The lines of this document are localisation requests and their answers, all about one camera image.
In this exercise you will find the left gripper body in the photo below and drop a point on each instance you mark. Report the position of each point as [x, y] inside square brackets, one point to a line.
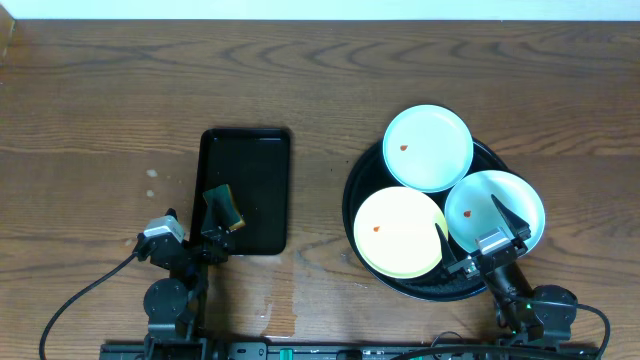
[213, 240]

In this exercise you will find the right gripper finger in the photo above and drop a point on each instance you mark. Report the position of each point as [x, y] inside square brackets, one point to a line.
[519, 228]
[448, 257]

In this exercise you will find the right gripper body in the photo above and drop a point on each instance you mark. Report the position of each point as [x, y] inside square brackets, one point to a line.
[472, 268]

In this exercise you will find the green and yellow sponge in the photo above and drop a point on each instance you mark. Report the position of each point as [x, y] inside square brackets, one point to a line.
[229, 214]

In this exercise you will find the light blue plate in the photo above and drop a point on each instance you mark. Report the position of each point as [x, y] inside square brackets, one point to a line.
[428, 148]
[470, 212]

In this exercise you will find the yellow plate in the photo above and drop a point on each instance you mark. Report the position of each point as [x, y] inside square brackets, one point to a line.
[397, 232]

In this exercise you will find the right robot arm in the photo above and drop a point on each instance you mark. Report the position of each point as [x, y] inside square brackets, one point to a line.
[539, 317]

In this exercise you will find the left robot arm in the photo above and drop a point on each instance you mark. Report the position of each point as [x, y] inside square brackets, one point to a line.
[175, 304]

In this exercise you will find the black rectangular tray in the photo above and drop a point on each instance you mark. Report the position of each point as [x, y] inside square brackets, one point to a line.
[254, 163]

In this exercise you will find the black round tray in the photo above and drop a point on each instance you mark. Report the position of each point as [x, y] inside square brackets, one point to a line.
[369, 175]

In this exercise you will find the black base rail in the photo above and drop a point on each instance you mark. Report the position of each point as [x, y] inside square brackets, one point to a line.
[300, 351]

